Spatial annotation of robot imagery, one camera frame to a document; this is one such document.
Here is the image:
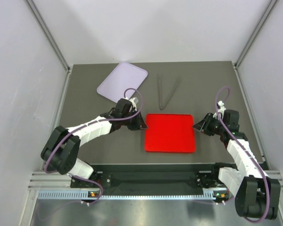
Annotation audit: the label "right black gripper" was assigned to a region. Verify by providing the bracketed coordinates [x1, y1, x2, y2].
[192, 112, 226, 136]

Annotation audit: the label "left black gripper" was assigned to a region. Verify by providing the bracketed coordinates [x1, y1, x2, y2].
[122, 109, 148, 131]

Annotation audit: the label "red box lid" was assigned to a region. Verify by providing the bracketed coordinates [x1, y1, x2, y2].
[144, 113, 196, 153]

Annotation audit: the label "metal tongs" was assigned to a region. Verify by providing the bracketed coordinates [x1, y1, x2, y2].
[156, 73, 183, 111]

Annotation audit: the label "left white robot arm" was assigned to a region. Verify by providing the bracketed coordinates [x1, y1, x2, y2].
[41, 97, 148, 187]

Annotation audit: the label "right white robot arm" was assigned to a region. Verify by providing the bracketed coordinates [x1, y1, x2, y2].
[193, 110, 281, 220]

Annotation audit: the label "lavender plastic tray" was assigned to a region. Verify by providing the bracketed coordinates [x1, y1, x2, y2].
[97, 62, 148, 103]

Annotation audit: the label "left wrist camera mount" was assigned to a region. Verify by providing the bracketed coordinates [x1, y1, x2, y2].
[129, 97, 139, 111]

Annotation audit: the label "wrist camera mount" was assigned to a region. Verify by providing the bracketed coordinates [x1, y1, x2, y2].
[129, 97, 139, 111]
[213, 100, 226, 119]

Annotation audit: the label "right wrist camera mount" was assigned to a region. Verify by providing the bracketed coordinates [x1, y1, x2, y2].
[213, 100, 226, 119]

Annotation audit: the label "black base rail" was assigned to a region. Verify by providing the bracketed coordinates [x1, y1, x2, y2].
[69, 163, 229, 191]

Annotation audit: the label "grey slotted cable duct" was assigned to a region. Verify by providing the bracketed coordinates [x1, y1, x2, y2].
[37, 190, 228, 200]

